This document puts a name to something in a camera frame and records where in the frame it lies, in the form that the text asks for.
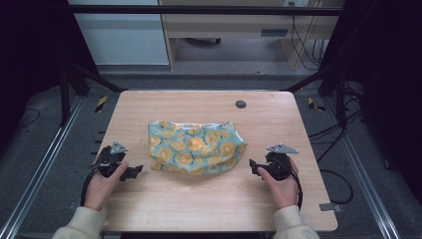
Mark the black horizontal bar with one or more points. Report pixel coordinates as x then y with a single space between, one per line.
205 10

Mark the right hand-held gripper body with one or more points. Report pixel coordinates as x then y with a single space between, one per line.
279 161

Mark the person's right hand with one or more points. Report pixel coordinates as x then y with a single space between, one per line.
282 187

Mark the yellow black striped tape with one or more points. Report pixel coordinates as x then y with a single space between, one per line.
101 103
314 105

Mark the person's left hand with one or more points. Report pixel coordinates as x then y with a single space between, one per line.
101 186

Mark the aluminium floor rail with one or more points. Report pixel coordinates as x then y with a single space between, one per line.
360 172
36 166

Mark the white cabinet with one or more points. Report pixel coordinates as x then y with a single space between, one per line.
122 33

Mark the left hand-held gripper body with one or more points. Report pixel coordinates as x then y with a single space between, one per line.
108 160

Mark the teal cloth with orange print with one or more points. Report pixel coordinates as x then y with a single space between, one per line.
195 147

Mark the wooden desk with drawer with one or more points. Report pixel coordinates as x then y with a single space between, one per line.
232 31

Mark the grey metal bracket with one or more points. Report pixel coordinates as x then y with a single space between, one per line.
330 207

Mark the black metal stand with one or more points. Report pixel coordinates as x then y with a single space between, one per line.
328 89
71 86

